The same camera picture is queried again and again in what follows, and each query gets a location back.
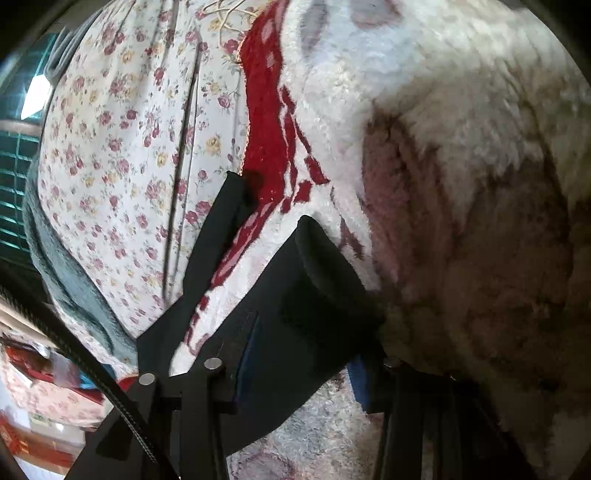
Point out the pink floral pillow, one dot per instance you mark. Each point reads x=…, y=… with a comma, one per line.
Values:
x=41, y=392

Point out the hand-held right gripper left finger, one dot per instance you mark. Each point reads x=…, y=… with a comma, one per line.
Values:
x=244, y=369

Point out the blue plastic bag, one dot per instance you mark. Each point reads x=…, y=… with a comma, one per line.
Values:
x=97, y=381

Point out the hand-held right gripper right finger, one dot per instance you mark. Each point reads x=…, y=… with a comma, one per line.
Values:
x=358, y=385

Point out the window with green grille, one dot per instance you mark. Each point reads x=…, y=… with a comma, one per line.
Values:
x=18, y=184

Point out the red and white fleece blanket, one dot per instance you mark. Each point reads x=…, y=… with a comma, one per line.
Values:
x=415, y=92

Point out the floral bed sheet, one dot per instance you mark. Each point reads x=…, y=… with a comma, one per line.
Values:
x=115, y=161

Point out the teal fluffy blanket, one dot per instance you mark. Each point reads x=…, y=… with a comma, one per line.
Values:
x=69, y=277

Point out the black pants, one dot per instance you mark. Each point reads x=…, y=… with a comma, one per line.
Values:
x=300, y=323

